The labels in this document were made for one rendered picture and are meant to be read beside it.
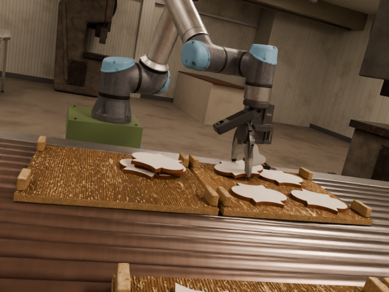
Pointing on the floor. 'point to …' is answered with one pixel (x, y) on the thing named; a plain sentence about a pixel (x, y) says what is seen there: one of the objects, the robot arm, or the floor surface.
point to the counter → (207, 97)
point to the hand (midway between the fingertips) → (238, 168)
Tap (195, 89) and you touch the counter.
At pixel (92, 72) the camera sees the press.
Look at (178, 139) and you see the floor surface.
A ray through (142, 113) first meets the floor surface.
